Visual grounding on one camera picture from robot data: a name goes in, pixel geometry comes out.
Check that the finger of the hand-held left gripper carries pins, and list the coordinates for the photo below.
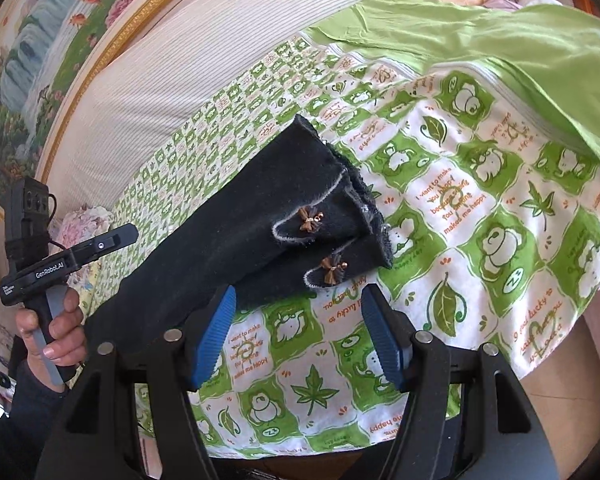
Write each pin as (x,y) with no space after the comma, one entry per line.
(107,242)

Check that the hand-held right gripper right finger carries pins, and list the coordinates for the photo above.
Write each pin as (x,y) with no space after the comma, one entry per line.
(384,345)

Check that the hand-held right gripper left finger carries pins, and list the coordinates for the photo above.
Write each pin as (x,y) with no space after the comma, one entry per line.
(215,342)

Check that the black pants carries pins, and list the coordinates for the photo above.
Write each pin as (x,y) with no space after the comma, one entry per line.
(205,240)

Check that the person's left forearm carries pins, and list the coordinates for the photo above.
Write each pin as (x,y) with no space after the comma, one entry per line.
(25,410)

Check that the person's left hand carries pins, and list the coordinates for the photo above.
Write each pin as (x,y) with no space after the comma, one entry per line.
(62,332)

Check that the pink floral pillow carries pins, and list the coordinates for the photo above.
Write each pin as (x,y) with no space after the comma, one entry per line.
(82,225)

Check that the green white printed blanket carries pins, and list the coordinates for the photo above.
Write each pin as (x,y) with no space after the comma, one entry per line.
(460,220)

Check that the plain green sheet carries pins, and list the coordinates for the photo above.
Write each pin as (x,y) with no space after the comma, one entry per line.
(505,45)

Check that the painted headboard gold frame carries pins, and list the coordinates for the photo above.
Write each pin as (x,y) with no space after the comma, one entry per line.
(45,45)

